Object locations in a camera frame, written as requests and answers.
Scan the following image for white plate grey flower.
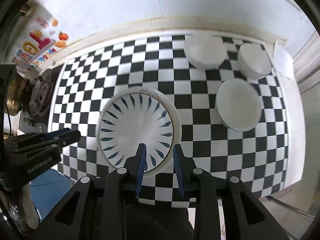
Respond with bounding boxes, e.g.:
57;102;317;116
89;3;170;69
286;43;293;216
95;87;182;179

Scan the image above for metal kettle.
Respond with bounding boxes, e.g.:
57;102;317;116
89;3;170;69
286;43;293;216
7;74;27;116

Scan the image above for colourful wall sticker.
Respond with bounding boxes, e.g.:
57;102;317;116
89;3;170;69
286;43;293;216
7;11;69;74

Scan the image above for plain white bowl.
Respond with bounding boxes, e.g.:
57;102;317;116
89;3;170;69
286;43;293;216
238;43;272;80

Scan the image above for white folded paper towel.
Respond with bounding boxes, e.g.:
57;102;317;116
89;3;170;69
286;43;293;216
273;41;295;80

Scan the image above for white bowl black rim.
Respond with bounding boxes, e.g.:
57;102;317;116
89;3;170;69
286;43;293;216
184;35;227;70

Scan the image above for bowl with coloured dots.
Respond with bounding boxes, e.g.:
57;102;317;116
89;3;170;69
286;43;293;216
215;78;262;132

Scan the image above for black white checkered mat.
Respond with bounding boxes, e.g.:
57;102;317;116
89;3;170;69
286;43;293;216
48;33;289;207

